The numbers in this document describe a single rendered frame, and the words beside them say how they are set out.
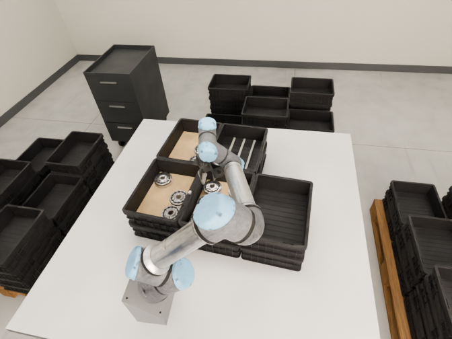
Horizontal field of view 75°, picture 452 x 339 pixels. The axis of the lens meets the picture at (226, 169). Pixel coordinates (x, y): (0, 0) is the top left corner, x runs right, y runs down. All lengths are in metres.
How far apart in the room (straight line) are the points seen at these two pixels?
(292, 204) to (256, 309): 0.54
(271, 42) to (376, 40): 1.36
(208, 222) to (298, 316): 0.77
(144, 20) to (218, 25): 1.10
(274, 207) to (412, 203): 1.30
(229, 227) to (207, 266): 0.72
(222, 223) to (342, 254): 0.92
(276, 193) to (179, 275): 0.72
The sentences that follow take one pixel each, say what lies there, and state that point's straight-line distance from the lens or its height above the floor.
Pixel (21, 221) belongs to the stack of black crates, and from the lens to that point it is 2.47.
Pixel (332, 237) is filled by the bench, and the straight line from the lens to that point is 1.68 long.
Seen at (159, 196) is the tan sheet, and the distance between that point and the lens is 1.69.
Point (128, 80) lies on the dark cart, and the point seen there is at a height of 0.84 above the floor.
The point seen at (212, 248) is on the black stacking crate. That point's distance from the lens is 1.54.
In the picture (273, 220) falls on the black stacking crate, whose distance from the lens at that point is 1.53.
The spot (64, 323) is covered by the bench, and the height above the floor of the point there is 0.70.
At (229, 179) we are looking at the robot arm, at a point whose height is 1.25.
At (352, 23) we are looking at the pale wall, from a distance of 4.51.
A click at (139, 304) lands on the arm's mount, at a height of 0.87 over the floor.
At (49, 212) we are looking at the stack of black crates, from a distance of 2.57.
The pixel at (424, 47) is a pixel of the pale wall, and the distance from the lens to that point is 4.85.
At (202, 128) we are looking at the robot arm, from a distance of 1.23.
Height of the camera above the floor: 2.08
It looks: 45 degrees down
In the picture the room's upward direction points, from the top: 5 degrees counter-clockwise
